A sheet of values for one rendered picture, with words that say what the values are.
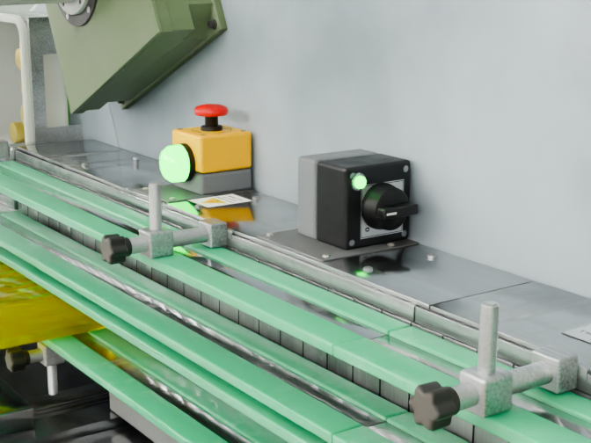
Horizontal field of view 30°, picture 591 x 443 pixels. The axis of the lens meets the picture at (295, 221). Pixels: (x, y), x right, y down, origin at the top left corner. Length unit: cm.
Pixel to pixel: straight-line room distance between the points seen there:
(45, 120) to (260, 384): 84
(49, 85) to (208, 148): 50
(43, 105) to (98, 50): 28
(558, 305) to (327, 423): 21
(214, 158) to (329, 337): 46
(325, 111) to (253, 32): 16
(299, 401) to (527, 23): 37
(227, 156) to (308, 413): 45
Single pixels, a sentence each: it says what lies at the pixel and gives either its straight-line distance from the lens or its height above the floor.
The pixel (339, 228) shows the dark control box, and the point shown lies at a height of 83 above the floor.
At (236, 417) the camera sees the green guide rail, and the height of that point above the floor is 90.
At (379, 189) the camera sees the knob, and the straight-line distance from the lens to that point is 103.
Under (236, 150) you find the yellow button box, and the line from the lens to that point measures 129.
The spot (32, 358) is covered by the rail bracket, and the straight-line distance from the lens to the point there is 140.
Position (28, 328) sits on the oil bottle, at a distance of 136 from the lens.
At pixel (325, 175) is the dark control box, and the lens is 105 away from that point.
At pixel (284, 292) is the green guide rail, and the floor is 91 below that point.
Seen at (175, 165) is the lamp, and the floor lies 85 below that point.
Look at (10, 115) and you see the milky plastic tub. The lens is 186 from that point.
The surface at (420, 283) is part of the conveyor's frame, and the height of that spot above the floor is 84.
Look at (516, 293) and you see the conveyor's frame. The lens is 93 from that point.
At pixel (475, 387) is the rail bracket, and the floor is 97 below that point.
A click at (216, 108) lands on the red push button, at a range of 129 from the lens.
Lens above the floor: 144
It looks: 34 degrees down
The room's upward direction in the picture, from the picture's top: 99 degrees counter-clockwise
